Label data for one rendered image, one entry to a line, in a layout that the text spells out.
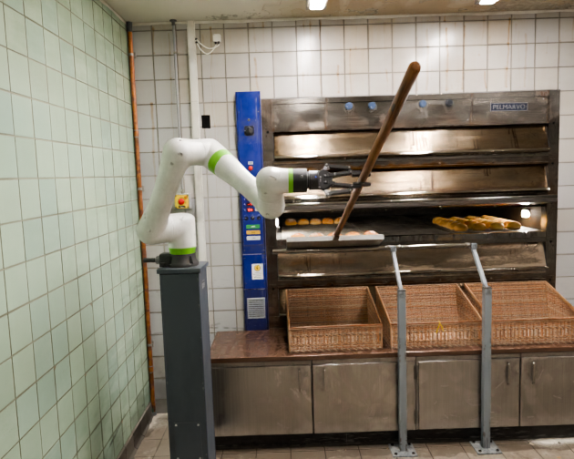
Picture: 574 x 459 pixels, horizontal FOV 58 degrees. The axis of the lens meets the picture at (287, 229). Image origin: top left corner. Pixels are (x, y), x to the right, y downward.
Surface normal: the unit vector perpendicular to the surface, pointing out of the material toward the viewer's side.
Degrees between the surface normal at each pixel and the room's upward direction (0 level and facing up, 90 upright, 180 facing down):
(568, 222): 90
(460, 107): 90
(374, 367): 91
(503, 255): 70
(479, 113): 92
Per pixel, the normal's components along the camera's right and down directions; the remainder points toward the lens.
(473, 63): 0.01, 0.11
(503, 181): -0.01, -0.24
